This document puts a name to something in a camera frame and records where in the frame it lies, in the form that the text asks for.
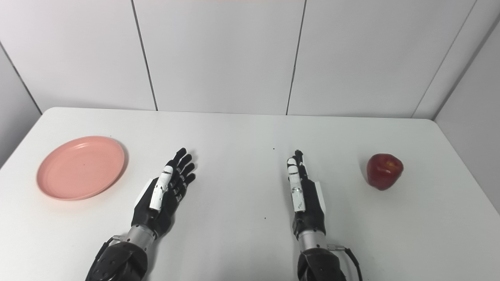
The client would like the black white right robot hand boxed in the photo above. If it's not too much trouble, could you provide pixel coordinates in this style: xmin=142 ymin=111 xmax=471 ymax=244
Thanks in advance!
xmin=287 ymin=149 xmax=327 ymax=239

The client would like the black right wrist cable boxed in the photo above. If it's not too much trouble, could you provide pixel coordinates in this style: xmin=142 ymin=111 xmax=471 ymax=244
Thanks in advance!
xmin=327 ymin=244 xmax=363 ymax=281

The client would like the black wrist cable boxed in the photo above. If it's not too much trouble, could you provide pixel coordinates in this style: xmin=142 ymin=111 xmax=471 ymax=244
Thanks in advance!
xmin=90 ymin=235 xmax=121 ymax=274
xmin=327 ymin=244 xmax=363 ymax=281

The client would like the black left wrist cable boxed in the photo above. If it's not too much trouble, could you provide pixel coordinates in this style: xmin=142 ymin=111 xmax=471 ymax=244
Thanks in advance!
xmin=90 ymin=235 xmax=121 ymax=274

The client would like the pink round plate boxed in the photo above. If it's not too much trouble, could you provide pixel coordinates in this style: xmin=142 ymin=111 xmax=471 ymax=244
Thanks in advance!
xmin=36 ymin=136 xmax=125 ymax=201

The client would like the red apple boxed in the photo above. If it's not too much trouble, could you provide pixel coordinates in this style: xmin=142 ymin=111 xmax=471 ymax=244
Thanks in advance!
xmin=366 ymin=153 xmax=404 ymax=191

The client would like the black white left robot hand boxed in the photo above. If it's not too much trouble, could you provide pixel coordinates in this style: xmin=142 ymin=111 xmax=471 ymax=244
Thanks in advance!
xmin=131 ymin=148 xmax=196 ymax=237

